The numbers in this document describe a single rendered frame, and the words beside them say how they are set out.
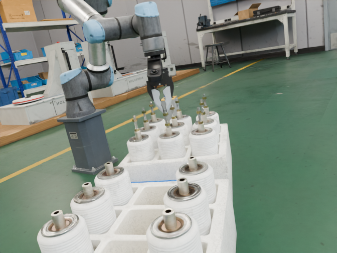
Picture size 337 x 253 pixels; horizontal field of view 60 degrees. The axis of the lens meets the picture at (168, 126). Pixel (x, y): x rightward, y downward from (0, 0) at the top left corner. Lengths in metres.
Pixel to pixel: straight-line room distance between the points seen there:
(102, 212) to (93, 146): 0.86
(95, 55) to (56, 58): 1.98
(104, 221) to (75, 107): 0.90
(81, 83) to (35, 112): 1.59
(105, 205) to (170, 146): 0.39
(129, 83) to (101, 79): 2.39
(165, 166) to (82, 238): 0.47
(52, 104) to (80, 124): 1.68
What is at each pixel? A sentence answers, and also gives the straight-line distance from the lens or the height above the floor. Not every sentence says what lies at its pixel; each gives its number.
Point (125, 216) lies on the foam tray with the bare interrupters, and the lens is 0.76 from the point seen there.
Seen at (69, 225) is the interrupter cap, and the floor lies 0.25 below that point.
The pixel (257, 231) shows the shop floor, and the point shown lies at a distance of 0.94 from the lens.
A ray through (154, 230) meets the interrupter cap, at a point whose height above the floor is 0.25.
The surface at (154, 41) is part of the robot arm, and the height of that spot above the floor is 0.58.
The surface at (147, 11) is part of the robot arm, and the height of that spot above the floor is 0.67.
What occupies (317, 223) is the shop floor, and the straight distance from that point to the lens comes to 0.98.
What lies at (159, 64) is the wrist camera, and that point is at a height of 0.51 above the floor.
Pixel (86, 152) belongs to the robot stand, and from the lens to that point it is 1.55.
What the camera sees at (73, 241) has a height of 0.23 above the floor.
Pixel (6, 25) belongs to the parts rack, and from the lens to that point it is 6.10.
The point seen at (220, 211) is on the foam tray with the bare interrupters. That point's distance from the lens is 0.70.
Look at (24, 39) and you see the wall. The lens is 10.58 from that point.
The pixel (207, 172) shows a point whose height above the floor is 0.25.
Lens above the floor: 0.56
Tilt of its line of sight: 15 degrees down
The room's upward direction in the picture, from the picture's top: 11 degrees counter-clockwise
